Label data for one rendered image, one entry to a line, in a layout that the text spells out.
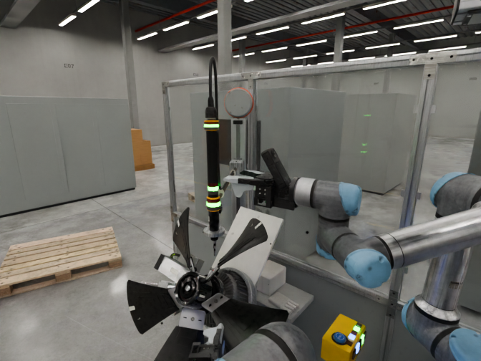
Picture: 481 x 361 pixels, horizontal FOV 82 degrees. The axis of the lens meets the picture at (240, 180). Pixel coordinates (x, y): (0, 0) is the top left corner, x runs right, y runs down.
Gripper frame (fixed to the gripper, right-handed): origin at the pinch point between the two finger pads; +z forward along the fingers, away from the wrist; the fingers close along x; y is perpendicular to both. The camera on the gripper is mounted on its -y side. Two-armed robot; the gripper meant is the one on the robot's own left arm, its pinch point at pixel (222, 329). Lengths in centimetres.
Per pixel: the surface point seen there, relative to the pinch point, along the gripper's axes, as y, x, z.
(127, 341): 109, 104, 108
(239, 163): -4, -41, 68
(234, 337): -3.9, 0.5, -3.2
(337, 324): -39.2, 14.7, 16.8
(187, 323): 15.1, 5.0, 9.0
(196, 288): 10.5, -7.0, 12.0
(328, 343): -34.2, 15.1, 8.5
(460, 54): -88, -77, 36
